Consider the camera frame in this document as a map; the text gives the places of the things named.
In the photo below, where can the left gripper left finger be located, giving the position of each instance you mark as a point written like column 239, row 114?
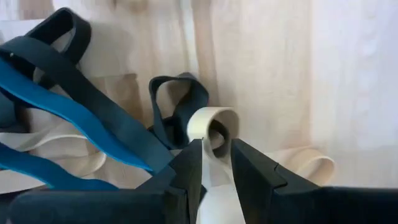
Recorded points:
column 124, row 208

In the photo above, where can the blue rubber band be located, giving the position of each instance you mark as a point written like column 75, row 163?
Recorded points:
column 62, row 107

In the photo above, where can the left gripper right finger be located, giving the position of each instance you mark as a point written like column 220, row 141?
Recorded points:
column 311, row 208

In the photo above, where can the thin tan rubber band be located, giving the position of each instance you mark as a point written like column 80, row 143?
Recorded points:
column 217, row 186
column 77, row 161

